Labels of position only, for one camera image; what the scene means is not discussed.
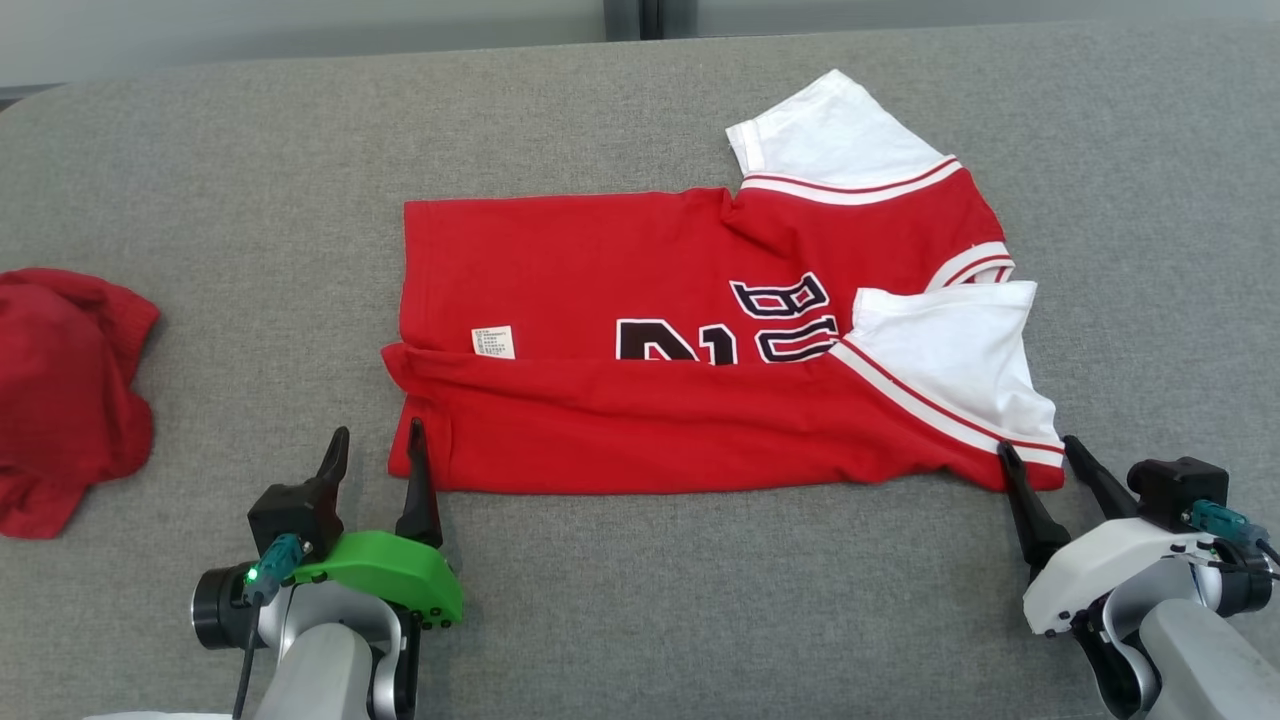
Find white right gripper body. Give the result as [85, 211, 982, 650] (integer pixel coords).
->
[1022, 517, 1226, 637]

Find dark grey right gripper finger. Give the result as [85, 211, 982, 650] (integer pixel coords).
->
[998, 442, 1071, 581]
[1062, 435, 1139, 521]

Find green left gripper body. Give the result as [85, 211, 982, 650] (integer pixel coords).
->
[290, 530, 464, 629]

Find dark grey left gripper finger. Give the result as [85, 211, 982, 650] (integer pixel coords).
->
[396, 418, 444, 549]
[316, 427, 351, 491]

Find red shorts with white stripes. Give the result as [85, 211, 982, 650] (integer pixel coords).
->
[0, 268, 161, 541]

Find red white basketball jersey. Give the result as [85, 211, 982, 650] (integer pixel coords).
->
[382, 68, 1067, 496]

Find black cable with teal connector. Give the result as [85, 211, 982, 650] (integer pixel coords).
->
[232, 533, 306, 720]
[1188, 500, 1280, 571]

